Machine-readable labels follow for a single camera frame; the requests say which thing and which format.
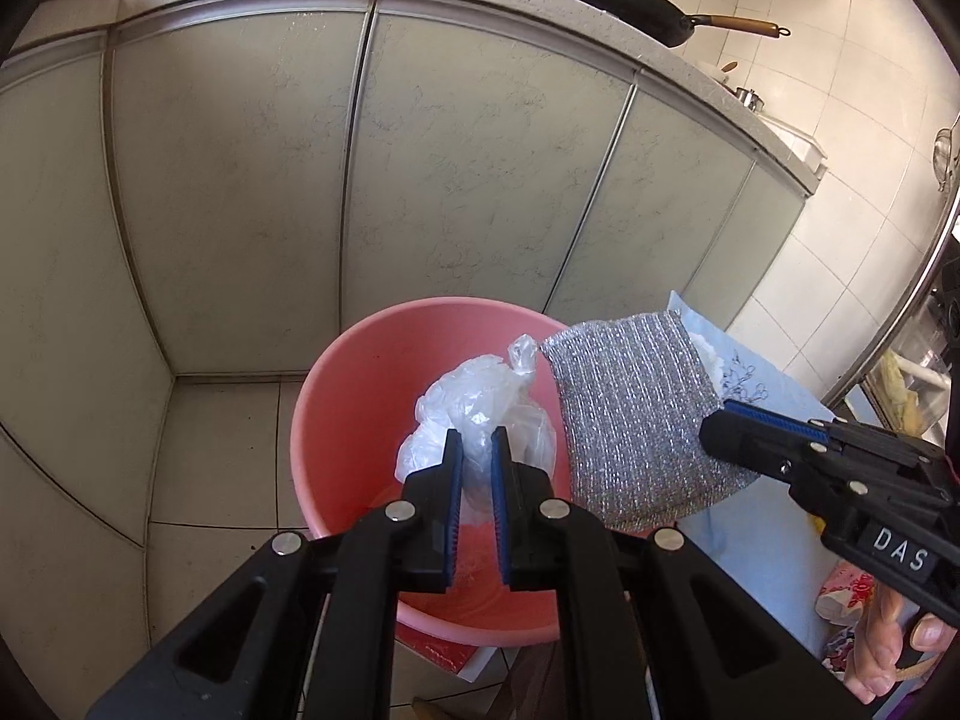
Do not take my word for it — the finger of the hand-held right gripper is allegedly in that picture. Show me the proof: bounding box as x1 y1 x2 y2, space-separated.
700 399 950 520

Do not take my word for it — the pink floral slipper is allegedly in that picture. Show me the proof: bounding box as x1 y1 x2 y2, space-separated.
814 566 875 627
821 626 871 672

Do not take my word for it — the white plastic container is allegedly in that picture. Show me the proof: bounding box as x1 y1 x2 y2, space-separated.
772 120 830 173

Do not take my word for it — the red plastic stool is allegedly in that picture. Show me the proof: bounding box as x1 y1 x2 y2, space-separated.
395 619 503 683

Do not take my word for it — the light blue floral cloth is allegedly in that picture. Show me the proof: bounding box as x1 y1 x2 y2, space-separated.
664 291 847 661

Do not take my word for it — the clear plastic bag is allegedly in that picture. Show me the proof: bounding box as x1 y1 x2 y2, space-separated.
395 334 557 526

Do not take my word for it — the pink plastic bucket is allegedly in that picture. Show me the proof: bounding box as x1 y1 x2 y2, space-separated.
290 298 653 646

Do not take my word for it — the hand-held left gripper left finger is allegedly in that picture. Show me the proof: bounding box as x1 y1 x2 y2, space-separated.
86 427 466 720

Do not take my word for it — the silver scouring cloth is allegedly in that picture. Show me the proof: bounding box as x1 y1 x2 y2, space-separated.
540 310 762 531

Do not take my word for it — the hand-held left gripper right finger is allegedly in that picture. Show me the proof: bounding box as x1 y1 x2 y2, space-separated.
489 426 875 720

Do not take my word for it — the person's right hand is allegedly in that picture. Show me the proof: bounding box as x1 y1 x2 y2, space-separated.
844 585 960 706

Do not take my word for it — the clear container with vegetables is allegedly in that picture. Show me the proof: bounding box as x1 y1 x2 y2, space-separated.
862 345 953 436

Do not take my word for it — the black wok with wooden handle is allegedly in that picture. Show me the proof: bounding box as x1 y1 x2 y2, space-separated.
566 0 792 48

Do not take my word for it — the metal shelf rack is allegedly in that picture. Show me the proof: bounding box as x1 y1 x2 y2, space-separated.
821 187 960 466

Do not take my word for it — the hanging metal strainer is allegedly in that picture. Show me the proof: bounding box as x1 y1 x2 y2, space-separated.
932 127 960 192

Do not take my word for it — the grey kitchen cabinet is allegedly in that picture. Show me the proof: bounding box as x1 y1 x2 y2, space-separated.
0 0 818 541

